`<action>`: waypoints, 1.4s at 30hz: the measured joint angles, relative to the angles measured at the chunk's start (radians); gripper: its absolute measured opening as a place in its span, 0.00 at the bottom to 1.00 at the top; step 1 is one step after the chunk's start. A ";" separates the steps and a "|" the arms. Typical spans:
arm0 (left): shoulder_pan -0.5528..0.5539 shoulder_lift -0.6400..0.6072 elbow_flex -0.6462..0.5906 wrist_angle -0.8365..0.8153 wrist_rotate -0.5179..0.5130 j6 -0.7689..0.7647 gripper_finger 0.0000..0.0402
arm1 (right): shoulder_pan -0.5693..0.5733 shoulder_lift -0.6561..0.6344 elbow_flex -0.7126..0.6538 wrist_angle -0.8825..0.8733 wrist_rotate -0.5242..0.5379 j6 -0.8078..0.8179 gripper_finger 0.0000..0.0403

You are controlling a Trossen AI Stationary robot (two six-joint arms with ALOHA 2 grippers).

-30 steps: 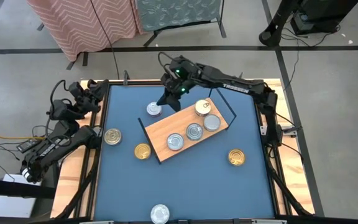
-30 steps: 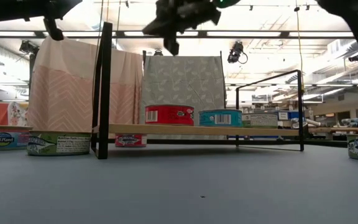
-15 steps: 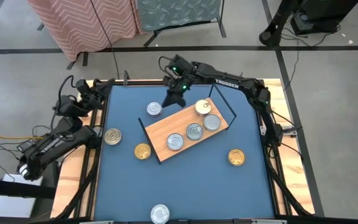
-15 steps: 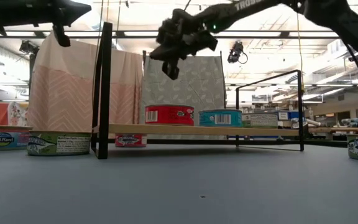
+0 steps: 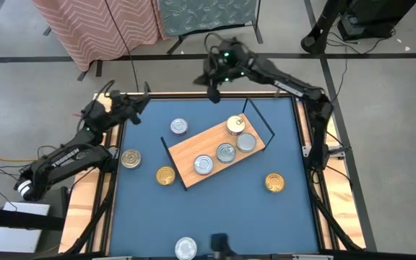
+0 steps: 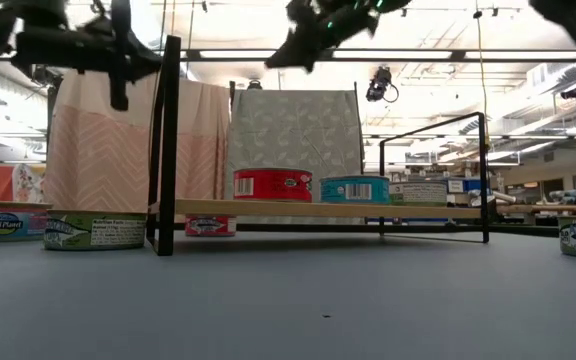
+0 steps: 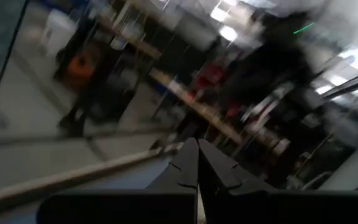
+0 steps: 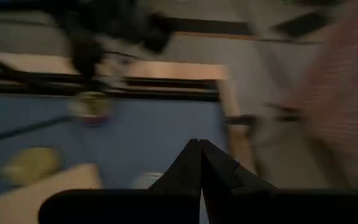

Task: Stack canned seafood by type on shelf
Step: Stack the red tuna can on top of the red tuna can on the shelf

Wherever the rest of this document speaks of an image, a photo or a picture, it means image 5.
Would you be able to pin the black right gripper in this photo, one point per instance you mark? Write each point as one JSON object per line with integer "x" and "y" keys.
{"x": 229, "y": 61}

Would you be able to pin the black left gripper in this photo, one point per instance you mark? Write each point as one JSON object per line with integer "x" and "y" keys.
{"x": 125, "y": 104}

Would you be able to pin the pull-tab can blue red label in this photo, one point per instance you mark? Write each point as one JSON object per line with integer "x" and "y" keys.
{"x": 235, "y": 125}

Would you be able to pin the silver can white green label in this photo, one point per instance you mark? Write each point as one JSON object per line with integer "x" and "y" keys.
{"x": 246, "y": 142}

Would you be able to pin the silver can teal label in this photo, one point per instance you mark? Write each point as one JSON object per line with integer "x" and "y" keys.
{"x": 226, "y": 152}

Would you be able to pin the silver can red label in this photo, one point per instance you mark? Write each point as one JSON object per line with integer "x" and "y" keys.
{"x": 203, "y": 164}

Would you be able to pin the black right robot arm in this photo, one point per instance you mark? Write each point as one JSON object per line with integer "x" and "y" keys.
{"x": 294, "y": 86}

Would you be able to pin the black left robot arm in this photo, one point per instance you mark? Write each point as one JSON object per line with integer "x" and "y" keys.
{"x": 67, "y": 162}

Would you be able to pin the small silver can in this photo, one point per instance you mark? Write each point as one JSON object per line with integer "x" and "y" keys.
{"x": 179, "y": 126}

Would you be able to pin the black metal cloth rack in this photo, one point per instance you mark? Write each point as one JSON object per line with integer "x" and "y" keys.
{"x": 99, "y": 68}
{"x": 256, "y": 32}

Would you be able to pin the beige-lid can blue pink label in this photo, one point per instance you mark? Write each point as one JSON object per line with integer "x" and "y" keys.
{"x": 131, "y": 159}

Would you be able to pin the green leaf-print cloth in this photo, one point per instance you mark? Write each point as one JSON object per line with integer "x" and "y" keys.
{"x": 208, "y": 14}

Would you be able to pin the gold lid can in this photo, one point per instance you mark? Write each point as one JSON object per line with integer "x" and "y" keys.
{"x": 274, "y": 182}
{"x": 165, "y": 176}

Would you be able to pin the pink chevron cloth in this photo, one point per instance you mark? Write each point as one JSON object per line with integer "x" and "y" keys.
{"x": 96, "y": 29}

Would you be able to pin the black tower stand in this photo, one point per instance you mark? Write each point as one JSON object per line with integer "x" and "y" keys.
{"x": 316, "y": 41}

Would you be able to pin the silver can Bumble Bee label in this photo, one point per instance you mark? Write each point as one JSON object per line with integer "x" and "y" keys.
{"x": 185, "y": 249}

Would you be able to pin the black beam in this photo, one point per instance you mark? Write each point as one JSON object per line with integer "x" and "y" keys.
{"x": 20, "y": 219}

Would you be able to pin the black computer case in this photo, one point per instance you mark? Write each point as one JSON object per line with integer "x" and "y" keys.
{"x": 374, "y": 18}

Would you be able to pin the white flat box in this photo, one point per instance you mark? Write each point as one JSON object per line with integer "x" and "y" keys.
{"x": 13, "y": 240}

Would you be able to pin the black aluminium table frame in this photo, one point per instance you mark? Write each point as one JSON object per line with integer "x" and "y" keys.
{"x": 179, "y": 96}

